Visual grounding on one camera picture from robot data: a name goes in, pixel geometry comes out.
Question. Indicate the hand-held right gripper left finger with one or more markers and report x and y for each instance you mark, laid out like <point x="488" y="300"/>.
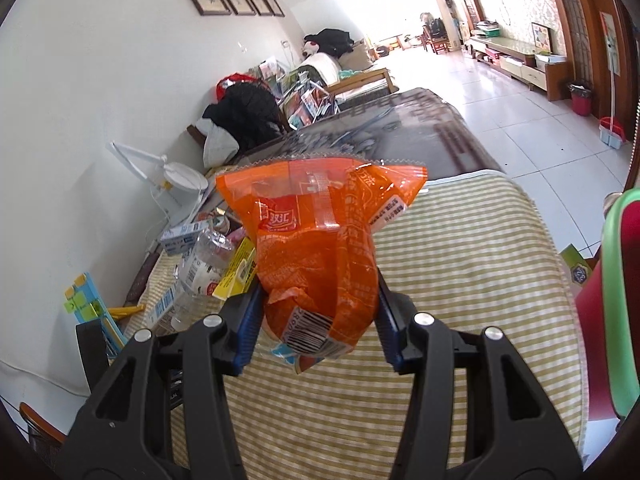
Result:
<point x="247" y="330"/>

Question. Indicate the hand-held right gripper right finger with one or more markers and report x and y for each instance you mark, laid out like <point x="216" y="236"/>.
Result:
<point x="387" y="330"/>

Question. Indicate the orange snack bag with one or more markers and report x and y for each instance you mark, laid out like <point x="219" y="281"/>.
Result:
<point x="310" y="240"/>

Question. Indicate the red bucket with green rim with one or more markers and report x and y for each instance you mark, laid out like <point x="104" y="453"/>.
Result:
<point x="600" y="310"/>

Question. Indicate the yellow packet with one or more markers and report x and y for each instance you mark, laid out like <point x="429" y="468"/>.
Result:
<point x="237" y="267"/>

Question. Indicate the clear plastic bottle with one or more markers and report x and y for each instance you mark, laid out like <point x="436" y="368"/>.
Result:
<point x="205" y="260"/>

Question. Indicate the green striped mat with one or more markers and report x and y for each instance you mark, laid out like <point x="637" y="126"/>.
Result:
<point x="475" y="270"/>

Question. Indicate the blue and yellow toy board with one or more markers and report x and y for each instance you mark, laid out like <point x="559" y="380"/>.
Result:
<point x="85" y="305"/>

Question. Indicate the white desk fan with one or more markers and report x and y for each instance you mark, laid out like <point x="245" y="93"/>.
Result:
<point x="182" y="177"/>

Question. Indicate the green box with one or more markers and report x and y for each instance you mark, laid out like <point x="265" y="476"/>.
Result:
<point x="577" y="270"/>

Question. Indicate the grey patterned blanket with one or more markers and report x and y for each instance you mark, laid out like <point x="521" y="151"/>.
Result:
<point x="400" y="130"/>

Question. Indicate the black jacket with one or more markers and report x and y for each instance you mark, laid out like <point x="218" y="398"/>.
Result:
<point x="245" y="110"/>

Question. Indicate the magazine rack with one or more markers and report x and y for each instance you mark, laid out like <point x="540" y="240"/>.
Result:
<point x="305" y="102"/>

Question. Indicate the wooden sofa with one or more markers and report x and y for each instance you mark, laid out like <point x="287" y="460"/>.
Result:
<point x="360" y="82"/>

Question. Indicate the red bag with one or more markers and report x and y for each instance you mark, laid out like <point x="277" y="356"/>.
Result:
<point x="235" y="80"/>

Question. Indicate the plush toy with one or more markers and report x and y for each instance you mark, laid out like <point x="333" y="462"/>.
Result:
<point x="310" y="49"/>

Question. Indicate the small wooden chair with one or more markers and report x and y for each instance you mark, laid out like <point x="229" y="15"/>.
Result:
<point x="439" y="42"/>

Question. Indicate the television cabinet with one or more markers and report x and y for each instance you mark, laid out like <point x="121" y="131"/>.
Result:
<point x="520" y="67"/>

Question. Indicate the black clothes pile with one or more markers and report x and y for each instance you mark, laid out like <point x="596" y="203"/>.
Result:
<point x="332" y="40"/>

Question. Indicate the red waste bin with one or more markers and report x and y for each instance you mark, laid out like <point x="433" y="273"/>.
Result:
<point x="581" y="102"/>

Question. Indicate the small framed picture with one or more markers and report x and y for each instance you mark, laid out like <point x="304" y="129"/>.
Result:
<point x="541" y="39"/>

